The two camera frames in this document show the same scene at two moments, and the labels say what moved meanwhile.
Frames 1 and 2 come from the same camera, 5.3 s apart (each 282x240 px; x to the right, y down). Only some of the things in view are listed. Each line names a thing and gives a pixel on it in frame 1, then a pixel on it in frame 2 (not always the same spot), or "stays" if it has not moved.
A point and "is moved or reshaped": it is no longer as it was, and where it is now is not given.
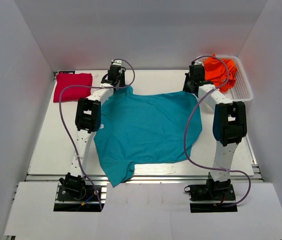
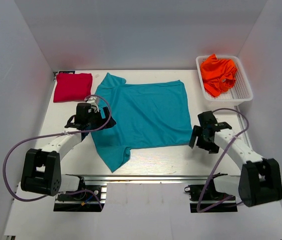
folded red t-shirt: [72, 93] stays
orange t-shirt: [222, 72] stays
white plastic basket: [241, 91] stays
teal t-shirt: [145, 128] is moved or reshaped
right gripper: [186, 88] -> [212, 147]
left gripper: [123, 77] -> [102, 120]
